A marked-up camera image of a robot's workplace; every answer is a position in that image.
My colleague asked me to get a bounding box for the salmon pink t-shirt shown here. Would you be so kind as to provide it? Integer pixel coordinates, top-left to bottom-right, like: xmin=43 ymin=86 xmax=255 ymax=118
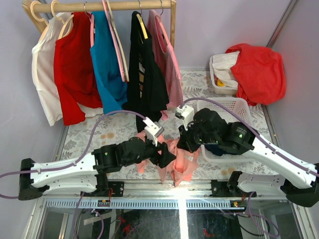
xmin=136 ymin=131 xmax=201 ymax=187

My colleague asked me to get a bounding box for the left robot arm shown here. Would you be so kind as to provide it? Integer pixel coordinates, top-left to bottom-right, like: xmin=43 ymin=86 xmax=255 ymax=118
xmin=18 ymin=137 xmax=176 ymax=201

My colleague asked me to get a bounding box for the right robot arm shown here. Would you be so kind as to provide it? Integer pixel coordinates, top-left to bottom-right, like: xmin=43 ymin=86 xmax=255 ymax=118
xmin=175 ymin=106 xmax=319 ymax=207

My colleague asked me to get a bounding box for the black hanging t-shirt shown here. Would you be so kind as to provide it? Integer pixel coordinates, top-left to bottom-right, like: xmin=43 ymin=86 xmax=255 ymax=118
xmin=122 ymin=11 xmax=169 ymax=122

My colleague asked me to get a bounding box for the pink hanging t-shirt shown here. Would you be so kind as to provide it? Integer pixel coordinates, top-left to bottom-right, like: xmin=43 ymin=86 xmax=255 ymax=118
xmin=147 ymin=9 xmax=183 ymax=108

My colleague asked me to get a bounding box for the blue hanging t-shirt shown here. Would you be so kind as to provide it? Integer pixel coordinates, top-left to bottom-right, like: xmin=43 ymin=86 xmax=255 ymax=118
xmin=90 ymin=11 xmax=127 ymax=114

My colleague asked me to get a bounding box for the beige empty hanger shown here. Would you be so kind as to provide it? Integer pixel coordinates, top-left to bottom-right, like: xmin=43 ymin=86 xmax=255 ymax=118
xmin=106 ymin=0 xmax=130 ymax=82

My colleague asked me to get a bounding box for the orange-red t-shirt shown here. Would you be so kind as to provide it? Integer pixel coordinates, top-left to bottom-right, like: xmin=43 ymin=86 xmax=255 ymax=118
xmin=225 ymin=43 xmax=287 ymax=106

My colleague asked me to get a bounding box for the red hanging t-shirt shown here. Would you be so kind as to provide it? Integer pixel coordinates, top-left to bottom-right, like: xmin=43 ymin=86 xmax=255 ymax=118
xmin=53 ymin=12 xmax=102 ymax=126

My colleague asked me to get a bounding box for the yellow hanger with black shirt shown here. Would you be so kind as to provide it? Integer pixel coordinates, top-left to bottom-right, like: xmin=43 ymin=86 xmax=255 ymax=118
xmin=136 ymin=0 xmax=148 ymax=43

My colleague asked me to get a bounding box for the pink hanger with blue shirt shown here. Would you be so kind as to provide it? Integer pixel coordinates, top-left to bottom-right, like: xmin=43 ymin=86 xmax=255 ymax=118
xmin=84 ymin=2 xmax=95 ymax=47

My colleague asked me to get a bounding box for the white hanging t-shirt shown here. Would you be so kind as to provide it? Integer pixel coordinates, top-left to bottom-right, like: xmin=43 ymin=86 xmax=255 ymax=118
xmin=31 ymin=18 xmax=63 ymax=126

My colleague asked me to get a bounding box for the beige hanger with red shirt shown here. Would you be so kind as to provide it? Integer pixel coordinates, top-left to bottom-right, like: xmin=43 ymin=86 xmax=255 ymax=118
xmin=50 ymin=0 xmax=74 ymax=40

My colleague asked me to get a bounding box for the beige hanger far left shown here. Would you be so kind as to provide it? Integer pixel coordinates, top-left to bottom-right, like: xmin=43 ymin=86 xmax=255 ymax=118
xmin=30 ymin=0 xmax=49 ymax=43

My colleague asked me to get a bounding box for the navy blue folded garment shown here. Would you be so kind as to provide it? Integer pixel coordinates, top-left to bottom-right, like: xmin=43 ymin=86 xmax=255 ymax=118
xmin=205 ymin=144 xmax=225 ymax=156

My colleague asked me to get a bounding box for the white perforated plastic basket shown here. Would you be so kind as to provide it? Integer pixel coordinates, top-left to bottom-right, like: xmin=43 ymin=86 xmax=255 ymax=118
xmin=196 ymin=97 xmax=254 ymax=163

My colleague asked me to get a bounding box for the small white laundry basket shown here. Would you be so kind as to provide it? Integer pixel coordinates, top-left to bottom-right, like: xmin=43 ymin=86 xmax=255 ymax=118
xmin=209 ymin=56 xmax=237 ymax=96

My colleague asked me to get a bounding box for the yellow object in basket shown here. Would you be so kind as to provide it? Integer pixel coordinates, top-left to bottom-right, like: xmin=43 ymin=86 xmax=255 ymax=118
xmin=216 ymin=79 xmax=226 ymax=87

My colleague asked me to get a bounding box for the white garment in basket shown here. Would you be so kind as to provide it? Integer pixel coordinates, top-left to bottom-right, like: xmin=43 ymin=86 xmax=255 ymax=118
xmin=213 ymin=51 xmax=240 ymax=88

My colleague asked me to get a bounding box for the wooden clothes rack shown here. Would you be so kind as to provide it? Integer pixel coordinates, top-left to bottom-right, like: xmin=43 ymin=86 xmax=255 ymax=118
xmin=21 ymin=0 xmax=177 ymax=49

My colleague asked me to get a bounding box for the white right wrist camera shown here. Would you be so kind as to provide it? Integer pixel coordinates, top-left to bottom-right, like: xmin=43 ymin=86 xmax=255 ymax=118
xmin=175 ymin=105 xmax=194 ymax=131

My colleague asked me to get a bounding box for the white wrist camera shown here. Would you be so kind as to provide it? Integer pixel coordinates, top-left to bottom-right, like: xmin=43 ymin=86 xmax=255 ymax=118
xmin=143 ymin=117 xmax=164 ymax=146
xmin=175 ymin=105 xmax=194 ymax=131

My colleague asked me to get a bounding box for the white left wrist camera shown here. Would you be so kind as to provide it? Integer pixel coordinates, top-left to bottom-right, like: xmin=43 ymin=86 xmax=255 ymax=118
xmin=143 ymin=117 xmax=164 ymax=146

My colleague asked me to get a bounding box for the aluminium frame rail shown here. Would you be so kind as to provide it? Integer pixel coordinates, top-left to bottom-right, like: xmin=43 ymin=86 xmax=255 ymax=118
xmin=37 ymin=179 xmax=305 ymax=200

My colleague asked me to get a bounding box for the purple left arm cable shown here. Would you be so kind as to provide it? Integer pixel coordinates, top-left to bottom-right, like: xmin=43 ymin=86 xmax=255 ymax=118
xmin=0 ymin=111 xmax=147 ymax=200

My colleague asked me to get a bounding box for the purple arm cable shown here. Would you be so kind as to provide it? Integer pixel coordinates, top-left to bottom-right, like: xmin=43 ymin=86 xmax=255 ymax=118
xmin=0 ymin=111 xmax=147 ymax=200
xmin=183 ymin=97 xmax=319 ymax=177

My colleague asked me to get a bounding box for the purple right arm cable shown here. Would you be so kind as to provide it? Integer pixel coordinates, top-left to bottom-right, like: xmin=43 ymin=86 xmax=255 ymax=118
xmin=183 ymin=97 xmax=319 ymax=177

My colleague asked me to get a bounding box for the grey slotted cable duct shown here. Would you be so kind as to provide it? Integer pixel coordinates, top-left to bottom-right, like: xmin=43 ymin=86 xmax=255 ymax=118
xmin=45 ymin=198 xmax=245 ymax=211

